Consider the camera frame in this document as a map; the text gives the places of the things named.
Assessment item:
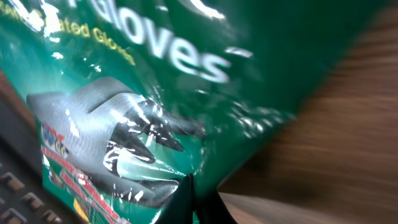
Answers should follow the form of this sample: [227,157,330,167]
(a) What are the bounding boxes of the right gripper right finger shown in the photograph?
[196,191,238,224]

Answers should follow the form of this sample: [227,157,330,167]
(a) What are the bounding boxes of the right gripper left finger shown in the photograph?
[155,174,194,224]

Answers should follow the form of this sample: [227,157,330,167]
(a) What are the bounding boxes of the green 3M gloves packet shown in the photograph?
[1,0,384,223]

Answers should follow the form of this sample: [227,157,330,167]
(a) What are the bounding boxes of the grey plastic mesh basket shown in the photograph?
[1,98,82,224]

